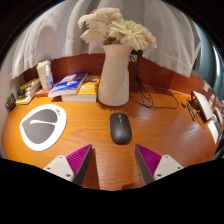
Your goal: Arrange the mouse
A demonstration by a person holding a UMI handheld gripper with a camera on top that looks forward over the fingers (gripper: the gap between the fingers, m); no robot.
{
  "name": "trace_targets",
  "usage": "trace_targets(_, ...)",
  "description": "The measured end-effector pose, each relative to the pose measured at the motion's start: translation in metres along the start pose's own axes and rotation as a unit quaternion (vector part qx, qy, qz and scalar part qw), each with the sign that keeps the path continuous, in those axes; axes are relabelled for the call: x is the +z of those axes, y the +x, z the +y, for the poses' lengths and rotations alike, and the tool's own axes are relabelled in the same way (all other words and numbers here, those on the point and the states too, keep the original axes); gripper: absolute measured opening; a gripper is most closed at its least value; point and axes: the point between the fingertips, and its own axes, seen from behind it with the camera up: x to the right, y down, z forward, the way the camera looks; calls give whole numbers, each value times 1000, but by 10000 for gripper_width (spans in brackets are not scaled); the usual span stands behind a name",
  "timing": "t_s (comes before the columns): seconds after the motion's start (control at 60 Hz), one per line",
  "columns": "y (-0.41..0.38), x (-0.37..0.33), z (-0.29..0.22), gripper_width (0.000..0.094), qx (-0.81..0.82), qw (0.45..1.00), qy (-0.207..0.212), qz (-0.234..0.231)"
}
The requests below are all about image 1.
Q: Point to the orange book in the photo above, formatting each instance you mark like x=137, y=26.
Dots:
x=88, y=90

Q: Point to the white flower bouquet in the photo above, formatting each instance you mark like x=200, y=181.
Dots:
x=126, y=31

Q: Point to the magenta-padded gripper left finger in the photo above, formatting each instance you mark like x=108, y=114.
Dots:
x=63, y=166

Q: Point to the white lidded tumbler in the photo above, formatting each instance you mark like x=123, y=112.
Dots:
x=41, y=73

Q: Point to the brown book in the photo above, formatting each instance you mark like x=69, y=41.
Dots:
x=41, y=92

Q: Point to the white curtain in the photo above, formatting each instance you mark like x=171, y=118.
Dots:
x=66, y=30

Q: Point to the white and grey mouse pad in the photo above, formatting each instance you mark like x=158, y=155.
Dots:
x=41, y=128

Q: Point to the black computer mouse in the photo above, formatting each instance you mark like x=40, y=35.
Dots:
x=120, y=128

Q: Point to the dark window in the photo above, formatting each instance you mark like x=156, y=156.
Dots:
x=210, y=63

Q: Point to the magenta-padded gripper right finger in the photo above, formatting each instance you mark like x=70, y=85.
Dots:
x=165, y=166

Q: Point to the white paper sheet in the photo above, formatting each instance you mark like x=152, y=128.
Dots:
x=213, y=131

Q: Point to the white tablet on stand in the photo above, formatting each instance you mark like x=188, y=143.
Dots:
x=202, y=105

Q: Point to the white ceramic jug vase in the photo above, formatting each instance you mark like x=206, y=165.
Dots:
x=114, y=80

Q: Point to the yellow and black book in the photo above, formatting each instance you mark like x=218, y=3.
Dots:
x=29, y=83

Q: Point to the white and yellow book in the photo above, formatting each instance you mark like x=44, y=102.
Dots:
x=24, y=100

